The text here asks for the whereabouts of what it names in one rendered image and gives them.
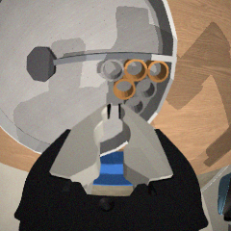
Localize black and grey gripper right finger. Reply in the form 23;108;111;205
118;103;209;230

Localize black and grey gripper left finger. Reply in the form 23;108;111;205
14;103;111;220

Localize grey metal sleeve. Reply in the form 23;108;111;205
134;75;157;100
124;93;145;115
101;60;124;82

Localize bronze bushing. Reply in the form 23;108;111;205
146;60;169;83
124;60;147;82
114;75;136;100

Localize blue crate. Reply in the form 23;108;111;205
93;151;133;186

